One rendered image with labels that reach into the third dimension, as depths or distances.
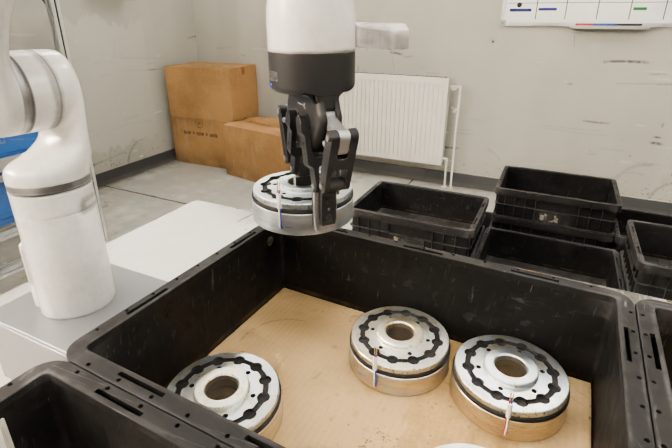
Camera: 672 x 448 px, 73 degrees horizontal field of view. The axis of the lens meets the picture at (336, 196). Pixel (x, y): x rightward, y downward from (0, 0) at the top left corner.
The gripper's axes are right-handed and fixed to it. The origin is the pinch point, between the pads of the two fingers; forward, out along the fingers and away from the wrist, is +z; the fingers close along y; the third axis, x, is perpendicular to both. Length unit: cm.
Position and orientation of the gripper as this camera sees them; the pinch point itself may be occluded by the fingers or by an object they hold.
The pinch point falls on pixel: (314, 202)
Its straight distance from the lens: 44.1
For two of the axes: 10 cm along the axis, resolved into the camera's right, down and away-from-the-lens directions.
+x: 9.1, -1.6, 4.0
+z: 0.0, 9.3, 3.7
